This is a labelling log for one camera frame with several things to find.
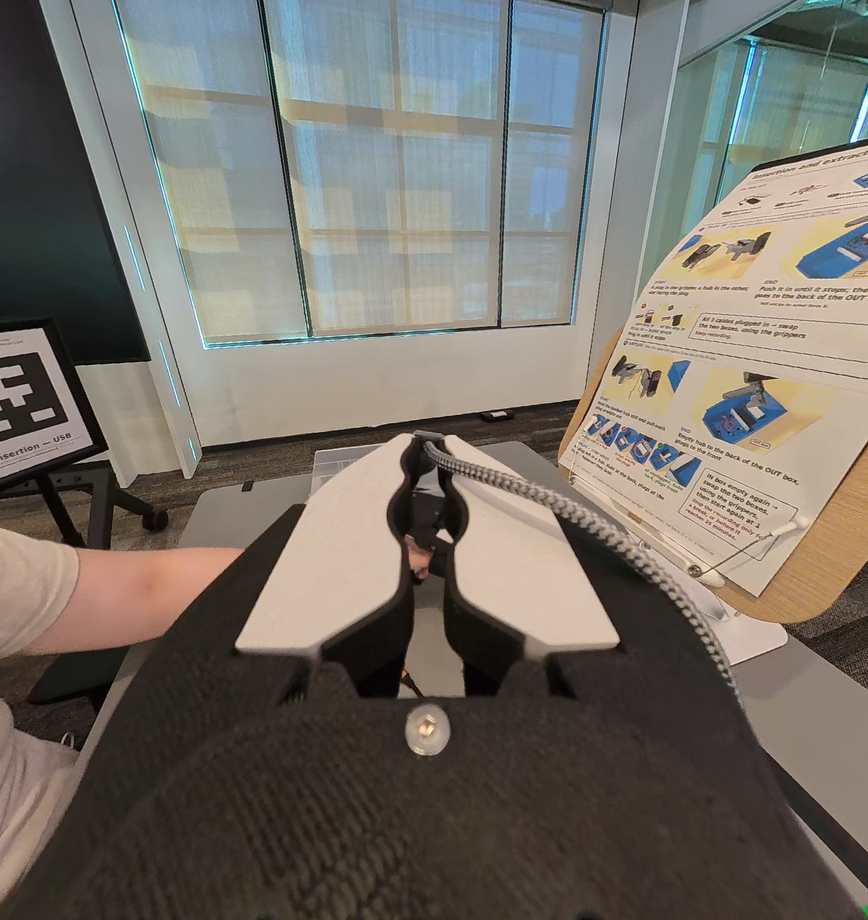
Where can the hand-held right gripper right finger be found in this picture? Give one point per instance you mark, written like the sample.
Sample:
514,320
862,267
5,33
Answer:
534,575

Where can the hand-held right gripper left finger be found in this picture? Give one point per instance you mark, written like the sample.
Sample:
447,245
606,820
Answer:
333,560

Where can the clear plastic box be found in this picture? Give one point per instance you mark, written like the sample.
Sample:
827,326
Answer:
333,463

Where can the person's left forearm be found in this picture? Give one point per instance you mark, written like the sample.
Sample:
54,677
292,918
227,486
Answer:
139,596

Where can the black floor box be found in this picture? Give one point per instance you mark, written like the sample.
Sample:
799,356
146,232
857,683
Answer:
497,415

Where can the white board stand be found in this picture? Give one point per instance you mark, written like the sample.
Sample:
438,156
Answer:
750,632

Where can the black sign stand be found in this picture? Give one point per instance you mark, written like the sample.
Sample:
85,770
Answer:
96,503

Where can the instruction poster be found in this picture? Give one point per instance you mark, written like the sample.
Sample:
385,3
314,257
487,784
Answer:
728,359

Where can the framed marker sign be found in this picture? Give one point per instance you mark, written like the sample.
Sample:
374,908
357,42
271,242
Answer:
24,402

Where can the window with roller blinds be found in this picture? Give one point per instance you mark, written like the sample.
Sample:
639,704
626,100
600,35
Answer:
405,180

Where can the glass partition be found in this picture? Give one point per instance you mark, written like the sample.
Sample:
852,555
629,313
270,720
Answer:
786,93

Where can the dark wall display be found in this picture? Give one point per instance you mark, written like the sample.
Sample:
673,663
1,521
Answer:
31,180

